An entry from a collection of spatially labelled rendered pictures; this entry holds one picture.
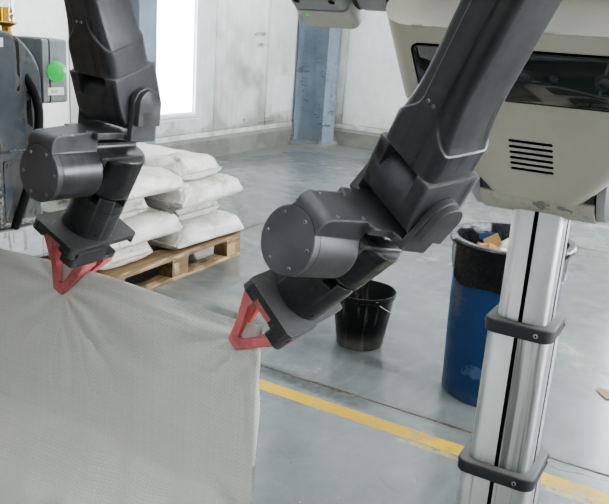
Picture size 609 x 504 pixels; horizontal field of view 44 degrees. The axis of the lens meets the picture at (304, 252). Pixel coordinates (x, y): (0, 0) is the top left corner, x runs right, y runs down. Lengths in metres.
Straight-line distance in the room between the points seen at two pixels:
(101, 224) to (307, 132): 8.86
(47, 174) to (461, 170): 0.40
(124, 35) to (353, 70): 8.86
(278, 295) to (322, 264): 0.10
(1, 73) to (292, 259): 0.63
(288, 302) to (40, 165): 0.28
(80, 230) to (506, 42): 0.51
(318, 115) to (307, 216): 9.01
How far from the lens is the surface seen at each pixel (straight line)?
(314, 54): 9.59
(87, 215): 0.86
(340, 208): 0.60
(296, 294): 0.68
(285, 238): 0.60
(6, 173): 1.14
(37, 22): 6.51
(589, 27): 0.95
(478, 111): 0.58
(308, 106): 9.65
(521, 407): 1.29
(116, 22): 0.79
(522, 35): 0.55
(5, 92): 1.13
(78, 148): 0.79
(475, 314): 2.96
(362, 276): 0.66
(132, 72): 0.80
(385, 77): 9.43
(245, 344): 0.75
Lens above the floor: 1.36
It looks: 16 degrees down
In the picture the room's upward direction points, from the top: 4 degrees clockwise
